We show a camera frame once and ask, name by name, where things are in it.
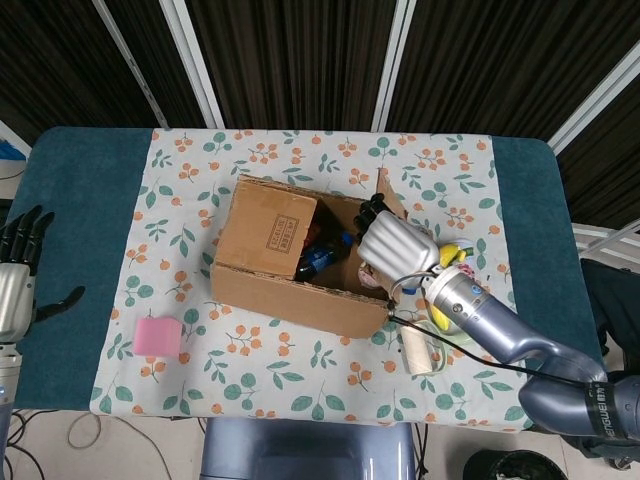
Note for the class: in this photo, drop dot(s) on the brown cardboard box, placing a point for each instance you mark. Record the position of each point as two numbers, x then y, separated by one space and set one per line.
270 230

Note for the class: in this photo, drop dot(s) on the pink foam cube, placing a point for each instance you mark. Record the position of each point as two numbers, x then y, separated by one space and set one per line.
156 337

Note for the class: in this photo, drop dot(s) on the white can red fruit print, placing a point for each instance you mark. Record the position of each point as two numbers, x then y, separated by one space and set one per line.
469 270

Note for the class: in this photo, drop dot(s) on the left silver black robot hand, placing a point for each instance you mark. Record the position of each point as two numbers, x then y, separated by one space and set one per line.
15 300

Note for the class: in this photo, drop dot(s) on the dark cola bottle blue label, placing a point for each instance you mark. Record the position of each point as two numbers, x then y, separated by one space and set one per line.
320 257

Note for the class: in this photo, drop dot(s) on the teal table cover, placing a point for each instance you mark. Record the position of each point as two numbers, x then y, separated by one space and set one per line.
75 200

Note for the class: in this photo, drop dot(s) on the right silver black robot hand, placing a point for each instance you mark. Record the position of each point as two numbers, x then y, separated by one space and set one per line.
400 245

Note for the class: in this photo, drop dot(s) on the blue and white object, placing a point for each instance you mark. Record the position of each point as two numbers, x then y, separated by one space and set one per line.
10 150

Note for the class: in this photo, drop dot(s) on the white metal rail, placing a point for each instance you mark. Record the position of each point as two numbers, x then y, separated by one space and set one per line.
582 229

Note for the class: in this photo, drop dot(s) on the round pink-lidded jar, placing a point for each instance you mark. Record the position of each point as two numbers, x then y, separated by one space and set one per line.
367 277

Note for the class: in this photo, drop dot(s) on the dark cloth-covered object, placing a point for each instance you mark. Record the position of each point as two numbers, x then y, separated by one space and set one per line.
615 300

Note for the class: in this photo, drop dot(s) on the green lint roller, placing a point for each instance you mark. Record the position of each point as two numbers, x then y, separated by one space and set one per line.
417 350

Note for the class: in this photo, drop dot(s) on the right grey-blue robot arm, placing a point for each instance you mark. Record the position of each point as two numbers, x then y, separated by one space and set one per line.
500 325

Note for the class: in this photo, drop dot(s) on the yellow banana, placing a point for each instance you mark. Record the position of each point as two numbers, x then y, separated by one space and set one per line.
450 255

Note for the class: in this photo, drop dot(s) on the black waste bin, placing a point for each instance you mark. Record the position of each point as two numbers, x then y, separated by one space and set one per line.
520 465

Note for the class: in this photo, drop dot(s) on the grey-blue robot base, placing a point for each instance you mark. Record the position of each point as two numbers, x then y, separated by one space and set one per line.
300 450

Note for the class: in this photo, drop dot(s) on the white window frame bar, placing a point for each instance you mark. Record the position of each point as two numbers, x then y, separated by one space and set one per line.
132 65
394 65
194 65
600 102

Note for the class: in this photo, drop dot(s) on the floral leaf print tablecloth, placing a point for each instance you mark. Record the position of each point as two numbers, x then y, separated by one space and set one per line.
325 370

